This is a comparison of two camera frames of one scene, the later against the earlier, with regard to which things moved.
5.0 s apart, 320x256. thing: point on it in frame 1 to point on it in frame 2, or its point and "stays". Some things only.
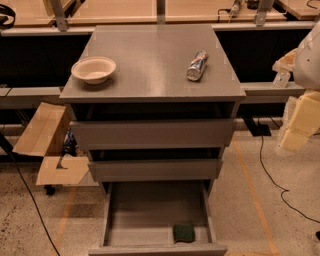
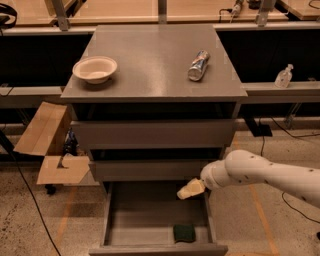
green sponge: (184, 232) stays
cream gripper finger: (294, 140) to (194, 187)
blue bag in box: (70, 146) stays
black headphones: (6, 11) stays
